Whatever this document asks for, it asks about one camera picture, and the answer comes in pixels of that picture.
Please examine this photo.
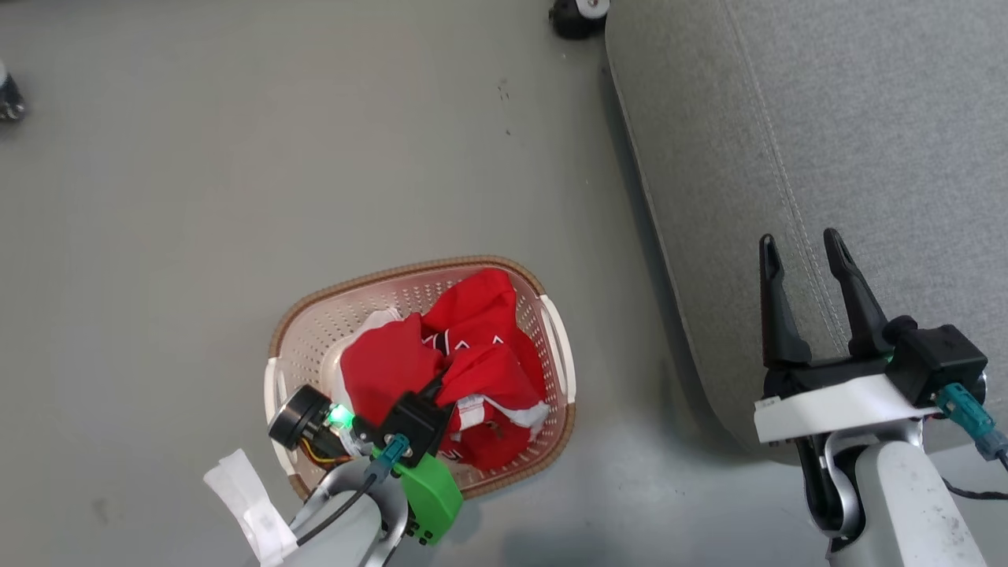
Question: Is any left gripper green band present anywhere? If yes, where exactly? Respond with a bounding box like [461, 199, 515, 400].
[268, 369, 465, 547]

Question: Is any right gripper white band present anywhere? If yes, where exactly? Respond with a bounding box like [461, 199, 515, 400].
[754, 228, 942, 443]

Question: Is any red and white garment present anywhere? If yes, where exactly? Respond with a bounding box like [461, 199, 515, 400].
[329, 268, 552, 472]

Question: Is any beige perforated laundry basket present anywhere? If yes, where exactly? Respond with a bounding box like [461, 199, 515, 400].
[264, 254, 577, 502]

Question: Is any grey fabric sofa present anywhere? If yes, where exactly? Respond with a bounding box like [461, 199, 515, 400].
[605, 0, 1008, 465]

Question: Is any white tape tag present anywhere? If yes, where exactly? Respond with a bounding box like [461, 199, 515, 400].
[203, 449, 298, 567]

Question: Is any left arm cable teal plug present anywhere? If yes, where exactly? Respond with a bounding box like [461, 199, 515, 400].
[295, 435, 412, 547]

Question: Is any arm cable teal plug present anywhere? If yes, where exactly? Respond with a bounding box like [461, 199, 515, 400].
[295, 435, 412, 547]
[936, 384, 1008, 502]

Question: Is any right arm cable teal plug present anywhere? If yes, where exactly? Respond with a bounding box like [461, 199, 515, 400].
[936, 384, 1008, 502]

